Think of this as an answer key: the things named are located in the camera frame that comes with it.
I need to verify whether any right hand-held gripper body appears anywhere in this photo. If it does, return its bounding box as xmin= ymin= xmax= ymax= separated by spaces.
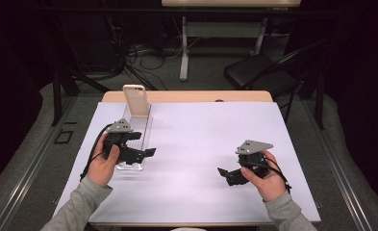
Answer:
xmin=235 ymin=140 xmax=274 ymax=179

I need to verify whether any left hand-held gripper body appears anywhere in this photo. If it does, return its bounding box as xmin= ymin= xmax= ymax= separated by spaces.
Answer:
xmin=102 ymin=118 xmax=146 ymax=166

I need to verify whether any clear plastic packaging box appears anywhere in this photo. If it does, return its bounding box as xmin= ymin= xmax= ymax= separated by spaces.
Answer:
xmin=115 ymin=103 xmax=154 ymax=171

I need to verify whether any beige phone case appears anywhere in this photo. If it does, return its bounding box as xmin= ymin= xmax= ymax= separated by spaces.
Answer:
xmin=122 ymin=84 xmax=151 ymax=118

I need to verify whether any person's right hand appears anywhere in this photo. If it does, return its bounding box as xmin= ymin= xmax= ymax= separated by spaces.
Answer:
xmin=239 ymin=149 xmax=290 ymax=202

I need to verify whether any person's left hand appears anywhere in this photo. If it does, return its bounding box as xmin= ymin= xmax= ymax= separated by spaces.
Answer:
xmin=86 ymin=134 xmax=122 ymax=188

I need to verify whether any light wooden table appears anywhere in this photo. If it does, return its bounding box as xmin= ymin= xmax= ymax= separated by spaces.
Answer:
xmin=52 ymin=90 xmax=322 ymax=227

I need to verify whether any black metal stand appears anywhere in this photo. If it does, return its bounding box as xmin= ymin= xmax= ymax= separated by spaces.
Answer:
xmin=50 ymin=62 xmax=112 ymax=127

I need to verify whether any black chair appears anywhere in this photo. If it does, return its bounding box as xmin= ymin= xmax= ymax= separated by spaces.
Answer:
xmin=223 ymin=38 xmax=329 ymax=124

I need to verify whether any white-framed desk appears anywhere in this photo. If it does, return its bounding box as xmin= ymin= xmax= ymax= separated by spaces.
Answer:
xmin=161 ymin=0 xmax=301 ymax=82

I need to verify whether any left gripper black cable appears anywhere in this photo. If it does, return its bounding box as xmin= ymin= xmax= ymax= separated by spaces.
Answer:
xmin=79 ymin=123 xmax=114 ymax=183

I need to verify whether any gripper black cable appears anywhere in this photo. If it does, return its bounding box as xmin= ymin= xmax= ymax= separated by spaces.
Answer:
xmin=79 ymin=123 xmax=114 ymax=183
xmin=263 ymin=156 xmax=292 ymax=194

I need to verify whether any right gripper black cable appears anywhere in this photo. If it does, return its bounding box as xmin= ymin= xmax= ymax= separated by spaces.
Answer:
xmin=263 ymin=156 xmax=292 ymax=194

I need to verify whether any bundle of floor cables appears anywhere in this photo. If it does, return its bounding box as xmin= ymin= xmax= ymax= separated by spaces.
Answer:
xmin=104 ymin=13 xmax=186 ymax=91

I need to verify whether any metal floor rail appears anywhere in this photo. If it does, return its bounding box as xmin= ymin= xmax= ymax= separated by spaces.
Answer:
xmin=0 ymin=95 xmax=79 ymax=231
xmin=300 ymin=98 xmax=374 ymax=231

